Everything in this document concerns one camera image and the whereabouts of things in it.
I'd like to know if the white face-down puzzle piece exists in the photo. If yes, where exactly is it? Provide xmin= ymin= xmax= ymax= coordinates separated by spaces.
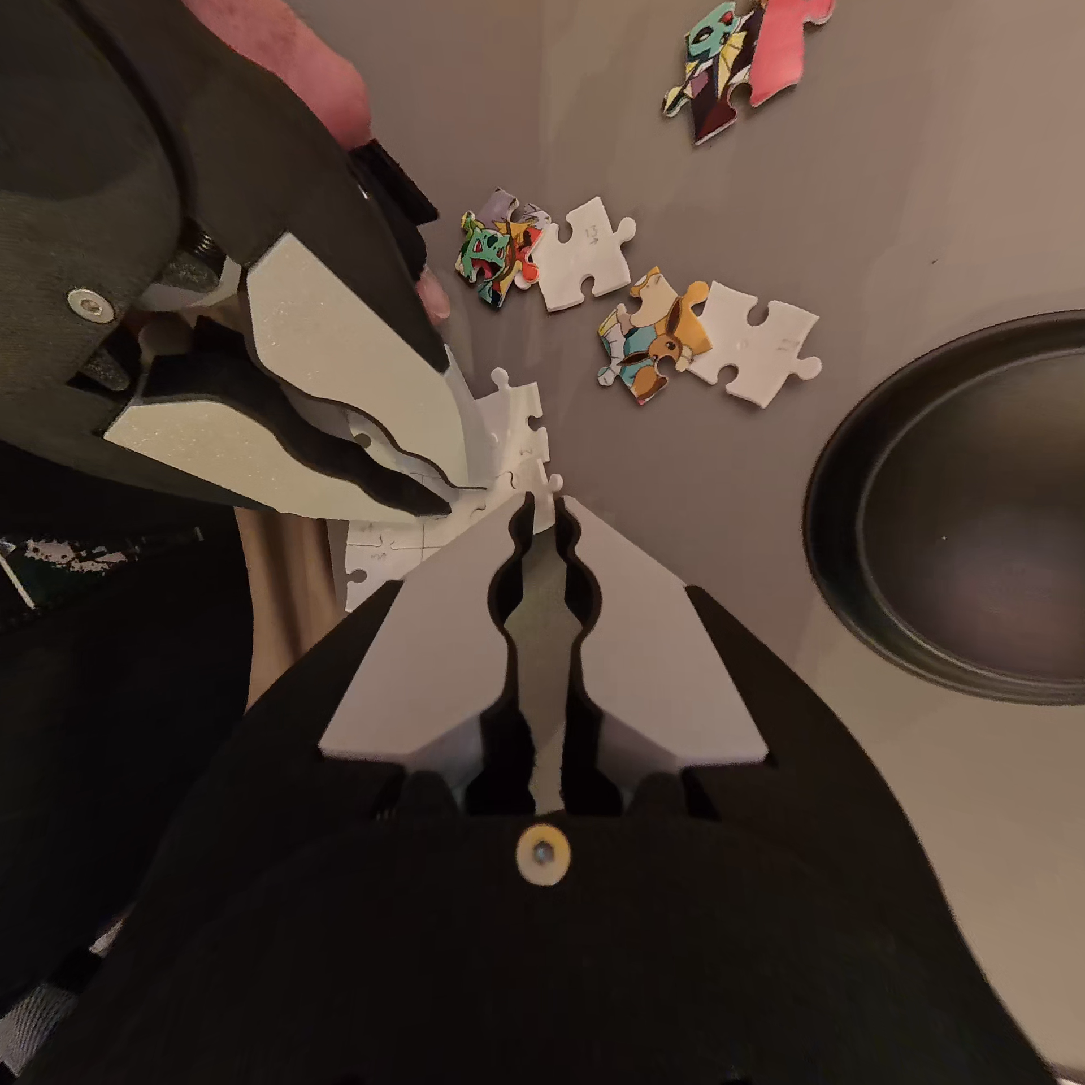
xmin=530 ymin=197 xmax=639 ymax=313
xmin=687 ymin=280 xmax=823 ymax=410

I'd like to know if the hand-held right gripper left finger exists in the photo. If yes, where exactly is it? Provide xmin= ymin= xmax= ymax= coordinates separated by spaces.
xmin=318 ymin=490 xmax=537 ymax=811

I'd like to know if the beige cloth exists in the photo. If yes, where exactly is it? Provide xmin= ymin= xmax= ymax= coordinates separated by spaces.
xmin=236 ymin=507 xmax=349 ymax=709

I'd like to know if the black round bowl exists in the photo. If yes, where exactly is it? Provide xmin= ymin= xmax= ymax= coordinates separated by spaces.
xmin=804 ymin=309 xmax=1085 ymax=707

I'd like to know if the person's left hand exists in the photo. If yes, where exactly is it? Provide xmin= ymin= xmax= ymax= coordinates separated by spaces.
xmin=188 ymin=0 xmax=454 ymax=330

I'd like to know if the black printed clothing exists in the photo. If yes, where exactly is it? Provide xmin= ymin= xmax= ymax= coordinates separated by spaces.
xmin=0 ymin=509 xmax=255 ymax=1018

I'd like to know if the white assembled puzzle ball section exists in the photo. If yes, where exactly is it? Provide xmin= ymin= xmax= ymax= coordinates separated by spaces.
xmin=343 ymin=366 xmax=566 ymax=614

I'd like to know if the green figure puzzle piece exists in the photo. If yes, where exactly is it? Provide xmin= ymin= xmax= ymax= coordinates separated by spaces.
xmin=455 ymin=188 xmax=554 ymax=310

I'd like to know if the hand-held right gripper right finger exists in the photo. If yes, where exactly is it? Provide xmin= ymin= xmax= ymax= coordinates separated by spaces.
xmin=553 ymin=493 xmax=771 ymax=815

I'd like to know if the pink and dark puzzle section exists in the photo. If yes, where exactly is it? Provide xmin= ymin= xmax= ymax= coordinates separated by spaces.
xmin=661 ymin=0 xmax=837 ymax=147

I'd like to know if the orange and teal puzzle section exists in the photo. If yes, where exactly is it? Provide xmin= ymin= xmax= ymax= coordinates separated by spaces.
xmin=596 ymin=265 xmax=715 ymax=406

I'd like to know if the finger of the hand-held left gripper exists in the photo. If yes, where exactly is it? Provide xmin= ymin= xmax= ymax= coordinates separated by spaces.
xmin=100 ymin=351 xmax=454 ymax=522
xmin=136 ymin=231 xmax=474 ymax=494

